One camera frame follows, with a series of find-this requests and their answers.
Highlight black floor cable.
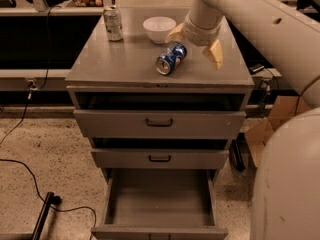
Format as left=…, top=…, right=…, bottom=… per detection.
left=0, top=90, right=98, bottom=228

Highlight small black device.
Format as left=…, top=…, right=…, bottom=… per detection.
left=249, top=64, right=264, bottom=75

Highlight white bowl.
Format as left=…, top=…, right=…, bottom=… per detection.
left=143, top=17, right=176, bottom=44

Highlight grey drawer cabinet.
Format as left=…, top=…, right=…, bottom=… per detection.
left=64, top=6, right=255, bottom=185

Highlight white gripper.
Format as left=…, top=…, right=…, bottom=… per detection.
left=165, top=15, right=223, bottom=70

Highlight blue pepsi can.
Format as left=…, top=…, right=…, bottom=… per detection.
left=156, top=42, right=187, bottom=75

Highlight middle grey drawer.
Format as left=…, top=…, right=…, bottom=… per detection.
left=91, top=149, right=229, bottom=169

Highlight top grey drawer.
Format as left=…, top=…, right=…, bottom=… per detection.
left=74, top=110, right=245, bottom=139

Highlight silver green soda can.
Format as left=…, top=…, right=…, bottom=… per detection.
left=103, top=5, right=123, bottom=41

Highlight black metal floor stand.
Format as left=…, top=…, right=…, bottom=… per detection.
left=31, top=192, right=62, bottom=240

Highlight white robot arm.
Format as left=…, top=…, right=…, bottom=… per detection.
left=166, top=0, right=320, bottom=240

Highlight cardboard box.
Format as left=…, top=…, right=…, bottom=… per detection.
left=244, top=96, right=311, bottom=167

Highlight bottom grey open drawer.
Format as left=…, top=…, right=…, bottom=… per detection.
left=92, top=169, right=228, bottom=240

